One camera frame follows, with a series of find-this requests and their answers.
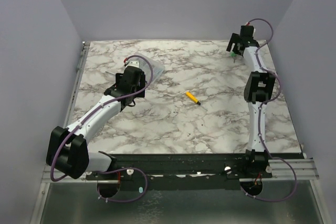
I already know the green capped key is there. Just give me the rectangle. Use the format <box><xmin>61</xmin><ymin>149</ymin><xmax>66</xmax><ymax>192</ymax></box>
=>
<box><xmin>230</xmin><ymin>52</ymin><xmax>237</xmax><ymax>62</ymax></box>

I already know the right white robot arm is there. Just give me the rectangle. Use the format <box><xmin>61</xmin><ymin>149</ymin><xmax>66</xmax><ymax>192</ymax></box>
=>
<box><xmin>226</xmin><ymin>24</ymin><xmax>276</xmax><ymax>177</ymax></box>

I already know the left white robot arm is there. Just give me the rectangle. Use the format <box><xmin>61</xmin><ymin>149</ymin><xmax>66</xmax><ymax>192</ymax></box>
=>
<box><xmin>46</xmin><ymin>65</ymin><xmax>146</xmax><ymax>179</ymax></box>

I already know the clear plastic parts box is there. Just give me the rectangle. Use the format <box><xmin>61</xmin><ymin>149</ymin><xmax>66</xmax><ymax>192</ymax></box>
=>
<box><xmin>136</xmin><ymin>52</ymin><xmax>165</xmax><ymax>84</ymax></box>

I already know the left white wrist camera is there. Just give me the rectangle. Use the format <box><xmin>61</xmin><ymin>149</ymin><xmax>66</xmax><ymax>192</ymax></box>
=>
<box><xmin>124</xmin><ymin>59</ymin><xmax>140</xmax><ymax>68</ymax></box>

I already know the left aluminium side rail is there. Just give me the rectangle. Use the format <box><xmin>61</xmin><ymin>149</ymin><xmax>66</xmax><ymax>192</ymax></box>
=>
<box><xmin>63</xmin><ymin>41</ymin><xmax>91</xmax><ymax>127</ymax></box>

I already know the yellow handled screwdriver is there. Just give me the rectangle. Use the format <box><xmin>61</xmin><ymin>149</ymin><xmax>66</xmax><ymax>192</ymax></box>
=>
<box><xmin>185</xmin><ymin>91</ymin><xmax>207</xmax><ymax>111</ymax></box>

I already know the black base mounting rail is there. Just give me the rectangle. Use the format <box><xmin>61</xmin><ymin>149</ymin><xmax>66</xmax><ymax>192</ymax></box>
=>
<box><xmin>86</xmin><ymin>153</ymin><xmax>272</xmax><ymax>190</ymax></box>

